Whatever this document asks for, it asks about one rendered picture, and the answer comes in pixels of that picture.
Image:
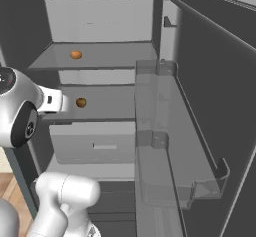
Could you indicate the grey door shelf bracket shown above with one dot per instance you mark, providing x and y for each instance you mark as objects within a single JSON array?
[{"x": 168, "y": 21}]

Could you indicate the large clear door bin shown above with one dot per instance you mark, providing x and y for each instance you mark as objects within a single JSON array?
[{"x": 186, "y": 121}]

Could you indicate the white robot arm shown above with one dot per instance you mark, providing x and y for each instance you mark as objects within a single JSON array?
[{"x": 16, "y": 104}]

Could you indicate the orange tangerine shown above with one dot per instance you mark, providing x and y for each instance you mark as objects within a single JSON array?
[{"x": 76, "y": 55}]

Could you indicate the grey glass fridge shelf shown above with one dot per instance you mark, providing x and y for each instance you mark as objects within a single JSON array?
[
  {"x": 106, "y": 102},
  {"x": 110, "y": 56}
]

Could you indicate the grey fridge drawer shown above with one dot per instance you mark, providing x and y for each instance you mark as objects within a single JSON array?
[{"x": 76, "y": 141}]

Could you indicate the red green apple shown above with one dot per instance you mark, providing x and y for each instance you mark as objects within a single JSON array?
[{"x": 81, "y": 102}]

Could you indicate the small clear door bin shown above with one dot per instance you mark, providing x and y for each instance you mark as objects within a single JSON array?
[{"x": 156, "y": 181}]

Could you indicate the dark grey fridge door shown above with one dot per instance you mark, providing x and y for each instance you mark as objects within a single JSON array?
[{"x": 220, "y": 81}]

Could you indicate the dark grey fridge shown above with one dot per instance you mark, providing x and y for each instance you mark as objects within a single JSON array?
[{"x": 100, "y": 17}]

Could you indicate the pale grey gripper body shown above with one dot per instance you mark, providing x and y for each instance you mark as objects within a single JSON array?
[{"x": 68, "y": 103}]

